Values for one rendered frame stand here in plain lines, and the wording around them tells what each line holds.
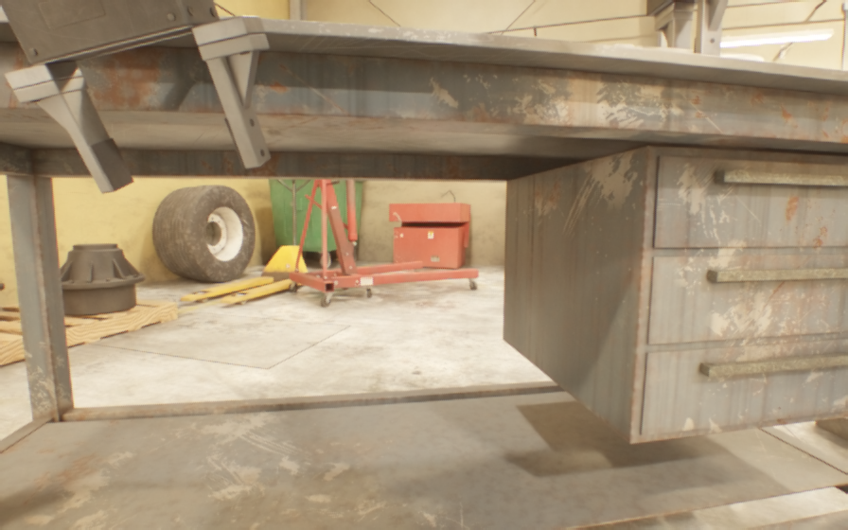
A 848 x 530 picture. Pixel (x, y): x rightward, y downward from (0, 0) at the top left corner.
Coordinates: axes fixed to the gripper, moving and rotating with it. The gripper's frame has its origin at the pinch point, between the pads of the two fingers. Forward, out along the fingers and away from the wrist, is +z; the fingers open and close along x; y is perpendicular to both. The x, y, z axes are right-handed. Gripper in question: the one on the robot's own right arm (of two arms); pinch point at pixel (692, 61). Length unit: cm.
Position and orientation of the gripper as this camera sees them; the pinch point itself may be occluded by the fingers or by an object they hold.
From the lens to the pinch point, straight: 66.7
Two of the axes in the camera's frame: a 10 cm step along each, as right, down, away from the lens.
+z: 0.0, 9.9, 1.1
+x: 0.9, 1.1, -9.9
